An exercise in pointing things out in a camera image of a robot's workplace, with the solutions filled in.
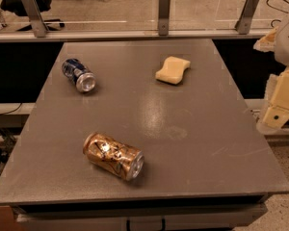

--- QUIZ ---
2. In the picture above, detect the yellow sponge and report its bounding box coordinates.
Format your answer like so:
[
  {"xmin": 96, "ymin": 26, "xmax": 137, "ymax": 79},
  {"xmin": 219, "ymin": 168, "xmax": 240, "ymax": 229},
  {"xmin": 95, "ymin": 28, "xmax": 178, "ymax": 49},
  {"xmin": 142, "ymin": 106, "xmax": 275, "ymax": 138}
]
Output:
[{"xmin": 155, "ymin": 56, "xmax": 191, "ymax": 85}]

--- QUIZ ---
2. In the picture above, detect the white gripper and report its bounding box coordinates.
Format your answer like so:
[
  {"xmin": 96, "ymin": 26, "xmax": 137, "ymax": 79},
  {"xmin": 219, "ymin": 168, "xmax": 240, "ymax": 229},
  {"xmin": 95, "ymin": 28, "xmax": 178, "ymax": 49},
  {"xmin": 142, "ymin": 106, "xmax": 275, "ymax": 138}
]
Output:
[{"xmin": 253, "ymin": 13, "xmax": 289, "ymax": 135}]

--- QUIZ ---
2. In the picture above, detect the left metal bracket post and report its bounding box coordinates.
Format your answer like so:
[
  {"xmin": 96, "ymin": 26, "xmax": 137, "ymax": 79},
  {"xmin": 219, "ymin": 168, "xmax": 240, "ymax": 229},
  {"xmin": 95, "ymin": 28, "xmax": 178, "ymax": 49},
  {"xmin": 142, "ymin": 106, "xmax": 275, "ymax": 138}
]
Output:
[{"xmin": 21, "ymin": 0, "xmax": 48, "ymax": 38}]

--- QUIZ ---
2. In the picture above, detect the gold brown soda can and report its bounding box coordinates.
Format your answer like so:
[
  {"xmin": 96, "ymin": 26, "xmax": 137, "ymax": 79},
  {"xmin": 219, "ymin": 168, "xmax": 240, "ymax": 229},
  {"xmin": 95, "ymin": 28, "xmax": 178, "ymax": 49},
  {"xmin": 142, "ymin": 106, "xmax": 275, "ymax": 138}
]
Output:
[{"xmin": 83, "ymin": 133, "xmax": 145, "ymax": 181}]

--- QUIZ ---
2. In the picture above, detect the metal bracket post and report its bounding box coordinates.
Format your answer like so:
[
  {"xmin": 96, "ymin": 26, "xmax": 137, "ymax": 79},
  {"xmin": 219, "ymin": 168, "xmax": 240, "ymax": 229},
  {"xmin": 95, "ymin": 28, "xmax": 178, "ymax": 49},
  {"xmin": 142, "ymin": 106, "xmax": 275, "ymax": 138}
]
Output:
[
  {"xmin": 158, "ymin": 0, "xmax": 171, "ymax": 36},
  {"xmin": 235, "ymin": 0, "xmax": 260, "ymax": 35},
  {"xmin": 21, "ymin": 0, "xmax": 48, "ymax": 38}
]

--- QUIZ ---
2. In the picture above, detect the right metal bracket post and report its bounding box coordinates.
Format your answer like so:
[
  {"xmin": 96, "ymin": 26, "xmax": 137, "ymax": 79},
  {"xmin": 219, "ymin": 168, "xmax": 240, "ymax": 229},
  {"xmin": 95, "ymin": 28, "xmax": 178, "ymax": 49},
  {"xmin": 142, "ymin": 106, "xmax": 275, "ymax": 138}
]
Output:
[{"xmin": 235, "ymin": 0, "xmax": 260, "ymax": 35}]

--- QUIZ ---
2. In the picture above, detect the middle metal bracket post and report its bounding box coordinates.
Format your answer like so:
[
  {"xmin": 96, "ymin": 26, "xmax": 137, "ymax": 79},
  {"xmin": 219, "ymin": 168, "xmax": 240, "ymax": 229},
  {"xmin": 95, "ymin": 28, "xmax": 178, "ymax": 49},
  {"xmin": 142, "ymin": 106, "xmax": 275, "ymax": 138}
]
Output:
[{"xmin": 158, "ymin": 0, "xmax": 171, "ymax": 36}]

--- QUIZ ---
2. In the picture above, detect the metal rail beam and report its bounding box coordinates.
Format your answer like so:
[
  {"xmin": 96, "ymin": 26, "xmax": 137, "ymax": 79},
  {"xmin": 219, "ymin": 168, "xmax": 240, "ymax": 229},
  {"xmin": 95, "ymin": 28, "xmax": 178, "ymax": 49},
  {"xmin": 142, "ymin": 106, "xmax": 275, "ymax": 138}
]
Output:
[{"xmin": 0, "ymin": 29, "xmax": 270, "ymax": 43}]

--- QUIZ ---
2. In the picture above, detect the black office chair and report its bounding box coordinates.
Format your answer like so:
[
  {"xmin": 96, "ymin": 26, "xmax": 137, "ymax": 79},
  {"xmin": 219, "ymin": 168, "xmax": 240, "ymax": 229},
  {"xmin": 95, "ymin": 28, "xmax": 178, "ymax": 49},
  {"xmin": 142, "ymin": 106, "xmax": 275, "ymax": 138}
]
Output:
[{"xmin": 0, "ymin": 0, "xmax": 65, "ymax": 38}]

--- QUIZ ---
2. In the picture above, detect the blue pepsi can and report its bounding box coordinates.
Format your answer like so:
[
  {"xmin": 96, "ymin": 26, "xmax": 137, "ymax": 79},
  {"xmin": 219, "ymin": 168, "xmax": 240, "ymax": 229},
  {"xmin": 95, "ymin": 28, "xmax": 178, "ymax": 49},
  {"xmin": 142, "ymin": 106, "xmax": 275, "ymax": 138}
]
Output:
[{"xmin": 62, "ymin": 59, "xmax": 96, "ymax": 93}]

